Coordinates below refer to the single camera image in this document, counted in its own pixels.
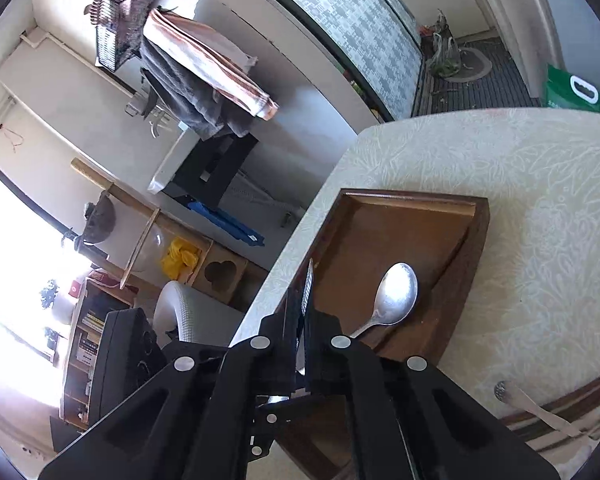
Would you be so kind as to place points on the cream patterned tablecloth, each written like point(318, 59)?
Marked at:
point(530, 185)

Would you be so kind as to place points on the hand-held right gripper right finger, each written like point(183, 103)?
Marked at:
point(317, 340)

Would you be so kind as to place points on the white storage box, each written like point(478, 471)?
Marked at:
point(172, 165)

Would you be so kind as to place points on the round floor mat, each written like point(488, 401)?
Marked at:
point(475, 62)

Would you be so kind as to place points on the silver refrigerator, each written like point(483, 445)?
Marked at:
point(525, 15)

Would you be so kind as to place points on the metal spoon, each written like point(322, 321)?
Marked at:
point(397, 292)

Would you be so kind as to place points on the wooden utensil tray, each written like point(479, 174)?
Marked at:
point(390, 230)

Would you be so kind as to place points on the white armchair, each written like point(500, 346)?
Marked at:
point(190, 310)

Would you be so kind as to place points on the bag of green vegetables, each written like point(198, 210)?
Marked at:
point(442, 50)

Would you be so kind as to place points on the green cardboard box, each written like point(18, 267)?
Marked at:
point(575, 92)

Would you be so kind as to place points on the blue folded mat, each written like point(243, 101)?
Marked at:
point(225, 222)

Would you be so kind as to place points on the black stand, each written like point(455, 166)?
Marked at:
point(215, 165)

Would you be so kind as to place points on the yellow plastic bag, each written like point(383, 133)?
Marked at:
point(177, 257)

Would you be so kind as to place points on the grey towel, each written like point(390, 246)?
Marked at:
point(180, 90)

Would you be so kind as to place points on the wooden bookshelf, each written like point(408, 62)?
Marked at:
point(87, 340)

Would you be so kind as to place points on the wooden shelf frame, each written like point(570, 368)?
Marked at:
point(130, 200)

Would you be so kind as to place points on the wooden box with heart cutout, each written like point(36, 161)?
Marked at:
point(225, 272)

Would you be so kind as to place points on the striped peach towel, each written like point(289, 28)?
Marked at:
point(205, 55)

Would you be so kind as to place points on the dark round pot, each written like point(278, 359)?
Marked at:
point(100, 220)

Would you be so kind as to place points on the patterned sliding door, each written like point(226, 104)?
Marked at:
point(350, 20)

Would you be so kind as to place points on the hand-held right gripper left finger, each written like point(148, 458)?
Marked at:
point(292, 330)

